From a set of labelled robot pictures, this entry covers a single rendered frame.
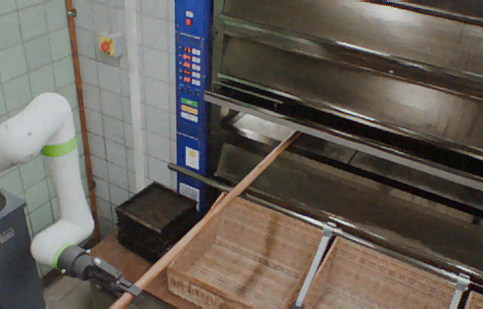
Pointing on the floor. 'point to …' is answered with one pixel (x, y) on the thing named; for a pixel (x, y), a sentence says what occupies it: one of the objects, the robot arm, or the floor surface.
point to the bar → (329, 239)
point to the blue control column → (201, 92)
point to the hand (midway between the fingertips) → (131, 292)
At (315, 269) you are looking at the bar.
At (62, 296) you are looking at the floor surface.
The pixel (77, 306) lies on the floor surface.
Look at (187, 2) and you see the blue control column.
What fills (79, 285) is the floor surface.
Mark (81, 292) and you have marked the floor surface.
